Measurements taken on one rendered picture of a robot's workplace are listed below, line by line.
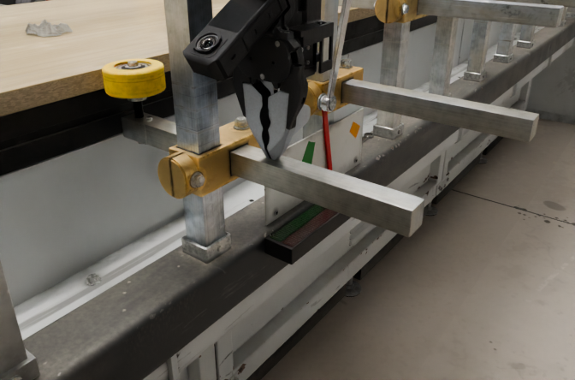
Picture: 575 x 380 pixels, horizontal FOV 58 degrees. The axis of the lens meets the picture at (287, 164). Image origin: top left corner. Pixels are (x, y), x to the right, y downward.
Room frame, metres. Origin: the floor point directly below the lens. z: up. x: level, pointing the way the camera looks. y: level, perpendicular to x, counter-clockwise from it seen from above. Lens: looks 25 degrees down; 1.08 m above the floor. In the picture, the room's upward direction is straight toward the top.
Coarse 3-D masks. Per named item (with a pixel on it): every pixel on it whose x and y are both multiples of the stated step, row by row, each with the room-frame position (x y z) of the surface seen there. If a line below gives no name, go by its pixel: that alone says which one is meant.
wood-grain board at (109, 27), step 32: (64, 0) 1.37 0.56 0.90; (96, 0) 1.37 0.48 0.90; (128, 0) 1.37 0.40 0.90; (160, 0) 1.37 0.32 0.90; (224, 0) 1.37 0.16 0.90; (0, 32) 0.95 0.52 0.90; (64, 32) 0.95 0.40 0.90; (96, 32) 0.95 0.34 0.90; (128, 32) 0.95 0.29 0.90; (160, 32) 0.95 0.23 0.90; (0, 64) 0.71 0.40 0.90; (32, 64) 0.71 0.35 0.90; (64, 64) 0.71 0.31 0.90; (96, 64) 0.71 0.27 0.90; (0, 96) 0.58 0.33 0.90; (32, 96) 0.61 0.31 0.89; (64, 96) 0.64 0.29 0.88
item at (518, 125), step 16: (352, 80) 0.77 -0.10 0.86; (352, 96) 0.75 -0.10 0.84; (368, 96) 0.74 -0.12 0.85; (384, 96) 0.72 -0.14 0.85; (400, 96) 0.71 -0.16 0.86; (416, 96) 0.70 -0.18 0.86; (432, 96) 0.70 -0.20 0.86; (400, 112) 0.70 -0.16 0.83; (416, 112) 0.69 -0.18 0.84; (432, 112) 0.68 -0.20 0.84; (448, 112) 0.66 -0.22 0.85; (464, 112) 0.65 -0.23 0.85; (480, 112) 0.64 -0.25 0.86; (496, 112) 0.63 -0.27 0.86; (512, 112) 0.63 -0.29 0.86; (528, 112) 0.63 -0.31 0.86; (480, 128) 0.64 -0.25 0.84; (496, 128) 0.62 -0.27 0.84; (512, 128) 0.61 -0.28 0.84; (528, 128) 0.60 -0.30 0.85
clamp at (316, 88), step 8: (344, 72) 0.79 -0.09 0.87; (352, 72) 0.79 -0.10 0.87; (360, 72) 0.81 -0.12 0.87; (312, 80) 0.74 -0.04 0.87; (328, 80) 0.74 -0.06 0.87; (336, 80) 0.75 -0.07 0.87; (344, 80) 0.77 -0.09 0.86; (312, 88) 0.72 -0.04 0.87; (320, 88) 0.73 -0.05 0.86; (336, 88) 0.75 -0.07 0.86; (312, 96) 0.71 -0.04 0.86; (336, 96) 0.75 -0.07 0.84; (312, 104) 0.71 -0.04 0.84; (336, 104) 0.75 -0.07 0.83; (344, 104) 0.77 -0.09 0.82; (312, 112) 0.71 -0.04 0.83; (320, 112) 0.73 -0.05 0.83; (328, 112) 0.73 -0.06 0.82
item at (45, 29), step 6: (30, 24) 0.95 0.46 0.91; (42, 24) 0.95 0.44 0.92; (48, 24) 0.92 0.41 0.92; (54, 24) 0.96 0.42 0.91; (60, 24) 0.95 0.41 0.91; (66, 24) 0.95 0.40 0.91; (30, 30) 0.93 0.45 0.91; (36, 30) 0.93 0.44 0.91; (42, 30) 0.92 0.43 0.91; (48, 30) 0.92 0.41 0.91; (54, 30) 0.92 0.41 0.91; (60, 30) 0.94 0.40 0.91; (66, 30) 0.94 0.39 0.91; (42, 36) 0.90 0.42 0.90
